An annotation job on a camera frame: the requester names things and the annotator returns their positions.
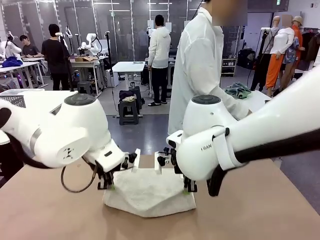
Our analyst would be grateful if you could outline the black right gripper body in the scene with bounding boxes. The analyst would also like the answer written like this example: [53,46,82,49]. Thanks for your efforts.
[179,172,198,186]

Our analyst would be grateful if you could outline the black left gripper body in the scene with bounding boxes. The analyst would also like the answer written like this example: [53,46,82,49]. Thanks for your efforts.
[96,166,115,181]

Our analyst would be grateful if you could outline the beige towel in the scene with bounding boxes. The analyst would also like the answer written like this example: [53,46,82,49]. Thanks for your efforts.
[102,168,197,218]

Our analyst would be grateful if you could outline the light blue towel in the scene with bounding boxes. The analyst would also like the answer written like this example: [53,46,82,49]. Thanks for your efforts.
[224,82,248,96]

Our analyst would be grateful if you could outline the person's right forearm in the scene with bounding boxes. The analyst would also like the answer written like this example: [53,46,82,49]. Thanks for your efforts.
[219,93,251,120]

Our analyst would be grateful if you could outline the white table with gray basket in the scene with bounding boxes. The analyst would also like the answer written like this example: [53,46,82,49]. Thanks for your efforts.
[222,89,273,115]

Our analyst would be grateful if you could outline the white perforated basket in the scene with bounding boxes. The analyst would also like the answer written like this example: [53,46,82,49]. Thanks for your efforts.
[0,88,27,109]

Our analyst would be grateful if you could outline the gray plastic step stool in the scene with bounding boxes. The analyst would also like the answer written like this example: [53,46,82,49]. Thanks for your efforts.
[118,99,140,126]

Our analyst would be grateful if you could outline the pile of clothes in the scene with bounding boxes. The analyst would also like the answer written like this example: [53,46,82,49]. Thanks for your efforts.
[118,89,137,103]

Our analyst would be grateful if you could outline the dark plastic stool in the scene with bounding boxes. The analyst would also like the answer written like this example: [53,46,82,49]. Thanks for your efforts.
[131,86,144,111]

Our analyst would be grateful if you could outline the small gray stool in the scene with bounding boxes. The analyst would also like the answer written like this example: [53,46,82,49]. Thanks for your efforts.
[76,81,95,96]

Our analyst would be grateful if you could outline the crumpled green towel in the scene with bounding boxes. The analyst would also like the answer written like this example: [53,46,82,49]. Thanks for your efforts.
[236,89,252,100]

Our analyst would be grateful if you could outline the small white table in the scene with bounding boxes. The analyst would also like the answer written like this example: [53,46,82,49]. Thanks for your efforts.
[111,61,146,88]

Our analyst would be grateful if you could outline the white desk with cardboard box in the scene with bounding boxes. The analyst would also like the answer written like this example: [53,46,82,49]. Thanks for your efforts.
[69,56,103,98]

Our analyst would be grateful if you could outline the person in white shirt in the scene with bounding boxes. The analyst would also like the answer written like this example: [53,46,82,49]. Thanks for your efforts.
[167,0,251,136]

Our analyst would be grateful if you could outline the low storage shelf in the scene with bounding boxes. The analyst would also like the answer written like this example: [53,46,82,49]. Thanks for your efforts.
[221,57,238,78]

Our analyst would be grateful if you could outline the black tripod stand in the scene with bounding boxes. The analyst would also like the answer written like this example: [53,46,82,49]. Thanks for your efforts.
[104,31,113,88]

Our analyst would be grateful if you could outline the man in black T-shirt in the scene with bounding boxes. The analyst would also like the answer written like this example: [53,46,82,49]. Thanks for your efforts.
[41,23,71,92]

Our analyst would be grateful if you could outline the black luggage bag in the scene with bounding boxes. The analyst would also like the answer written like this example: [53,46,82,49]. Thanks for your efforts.
[237,48,256,70]

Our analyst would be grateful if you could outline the black tripod with white lamp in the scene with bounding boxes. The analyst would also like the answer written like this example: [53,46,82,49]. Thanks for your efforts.
[249,26,271,92]

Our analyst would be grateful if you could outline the long white desk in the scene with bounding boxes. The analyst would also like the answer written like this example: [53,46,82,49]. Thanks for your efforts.
[0,56,46,89]

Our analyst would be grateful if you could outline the man in white hoodie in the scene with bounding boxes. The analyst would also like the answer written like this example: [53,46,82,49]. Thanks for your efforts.
[147,14,172,107]

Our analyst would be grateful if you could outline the seated man in gray T-shirt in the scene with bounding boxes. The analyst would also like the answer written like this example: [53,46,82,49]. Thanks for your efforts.
[19,34,45,59]

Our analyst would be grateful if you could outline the dark blue cloth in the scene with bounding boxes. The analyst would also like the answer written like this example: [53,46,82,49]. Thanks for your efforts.
[1,56,24,68]

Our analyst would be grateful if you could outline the black pole with white device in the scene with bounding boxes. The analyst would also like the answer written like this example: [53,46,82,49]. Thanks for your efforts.
[55,31,74,91]

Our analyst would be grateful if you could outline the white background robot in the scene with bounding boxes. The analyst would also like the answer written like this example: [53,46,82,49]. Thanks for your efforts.
[0,31,23,61]

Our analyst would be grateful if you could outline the rack of dark garments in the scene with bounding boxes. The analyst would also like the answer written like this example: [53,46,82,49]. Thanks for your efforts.
[299,27,320,73]

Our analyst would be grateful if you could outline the mannequin with hat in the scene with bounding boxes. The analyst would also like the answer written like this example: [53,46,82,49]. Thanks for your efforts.
[279,15,305,91]

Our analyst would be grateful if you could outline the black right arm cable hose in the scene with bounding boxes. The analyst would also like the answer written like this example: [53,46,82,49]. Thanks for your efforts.
[206,138,320,198]

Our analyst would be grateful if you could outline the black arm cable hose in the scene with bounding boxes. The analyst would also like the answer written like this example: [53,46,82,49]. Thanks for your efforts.
[206,138,320,198]
[0,129,64,171]

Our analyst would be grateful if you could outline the thin gray gripper cable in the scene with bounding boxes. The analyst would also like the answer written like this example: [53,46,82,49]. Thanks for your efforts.
[60,164,99,194]

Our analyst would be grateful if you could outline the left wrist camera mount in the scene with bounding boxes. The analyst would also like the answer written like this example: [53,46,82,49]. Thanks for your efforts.
[119,148,141,174]

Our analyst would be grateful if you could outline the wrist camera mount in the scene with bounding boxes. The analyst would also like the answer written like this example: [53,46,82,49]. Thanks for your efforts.
[154,147,177,176]
[119,148,141,174]

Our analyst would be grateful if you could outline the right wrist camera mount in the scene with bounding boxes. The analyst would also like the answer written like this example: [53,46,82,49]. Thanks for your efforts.
[154,147,177,176]

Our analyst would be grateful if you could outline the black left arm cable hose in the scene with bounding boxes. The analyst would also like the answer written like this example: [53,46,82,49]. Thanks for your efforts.
[0,129,64,171]

